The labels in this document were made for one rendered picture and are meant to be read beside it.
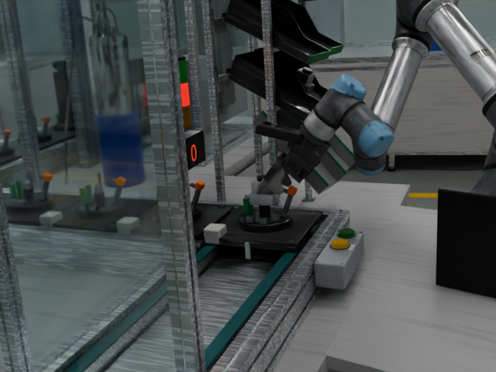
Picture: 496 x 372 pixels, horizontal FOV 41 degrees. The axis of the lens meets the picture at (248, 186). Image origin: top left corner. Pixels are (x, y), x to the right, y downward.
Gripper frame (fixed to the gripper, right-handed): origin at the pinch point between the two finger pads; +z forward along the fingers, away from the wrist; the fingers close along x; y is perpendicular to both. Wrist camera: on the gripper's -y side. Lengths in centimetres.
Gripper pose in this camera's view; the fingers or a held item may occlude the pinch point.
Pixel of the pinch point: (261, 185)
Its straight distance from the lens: 167.8
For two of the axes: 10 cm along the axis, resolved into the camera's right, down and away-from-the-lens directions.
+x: 3.6, -2.9, 8.9
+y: 7.6, 6.5, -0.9
